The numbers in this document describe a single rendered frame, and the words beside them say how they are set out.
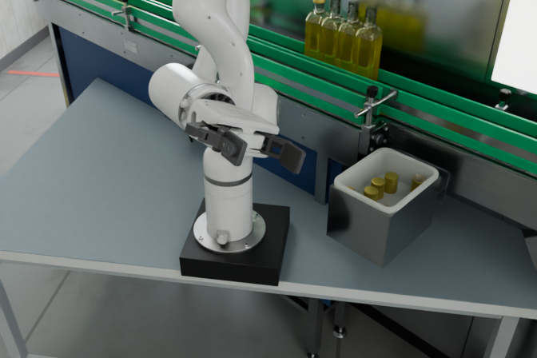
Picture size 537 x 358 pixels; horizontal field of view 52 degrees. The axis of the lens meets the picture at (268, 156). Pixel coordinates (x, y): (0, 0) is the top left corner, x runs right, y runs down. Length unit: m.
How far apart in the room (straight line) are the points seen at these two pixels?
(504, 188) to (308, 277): 0.52
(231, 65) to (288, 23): 1.00
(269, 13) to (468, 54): 0.74
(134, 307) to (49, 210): 0.81
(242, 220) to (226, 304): 1.04
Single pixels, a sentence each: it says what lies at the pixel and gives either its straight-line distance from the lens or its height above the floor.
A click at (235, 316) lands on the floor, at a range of 2.35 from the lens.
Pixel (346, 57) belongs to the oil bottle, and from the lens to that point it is 1.57.
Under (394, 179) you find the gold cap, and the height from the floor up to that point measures 0.98.
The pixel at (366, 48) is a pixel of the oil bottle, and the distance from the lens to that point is 1.52.
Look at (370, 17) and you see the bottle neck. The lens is 1.51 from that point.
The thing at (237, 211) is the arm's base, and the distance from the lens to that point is 1.37.
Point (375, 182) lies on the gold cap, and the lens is 1.38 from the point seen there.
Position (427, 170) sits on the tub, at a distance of 1.42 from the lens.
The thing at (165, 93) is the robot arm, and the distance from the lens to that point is 0.88.
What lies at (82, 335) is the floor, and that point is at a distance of 2.40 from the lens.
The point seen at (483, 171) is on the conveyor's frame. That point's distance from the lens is 1.42.
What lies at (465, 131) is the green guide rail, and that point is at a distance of 1.43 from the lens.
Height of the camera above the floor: 1.78
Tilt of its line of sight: 33 degrees down
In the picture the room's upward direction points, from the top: straight up
